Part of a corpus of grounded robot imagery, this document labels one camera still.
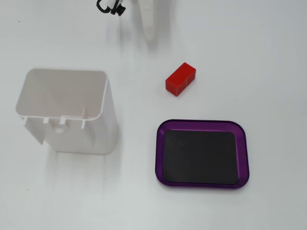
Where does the small black camera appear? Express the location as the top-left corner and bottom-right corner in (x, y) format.
(96, 0), (127, 16)

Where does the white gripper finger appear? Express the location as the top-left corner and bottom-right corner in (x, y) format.
(136, 0), (159, 42)

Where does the red cube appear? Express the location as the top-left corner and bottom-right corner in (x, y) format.
(165, 62), (197, 97)

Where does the white plastic box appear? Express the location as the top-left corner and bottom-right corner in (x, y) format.
(15, 68), (118, 156)

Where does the purple tray with black pad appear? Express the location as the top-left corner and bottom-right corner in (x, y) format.
(155, 119), (250, 192)

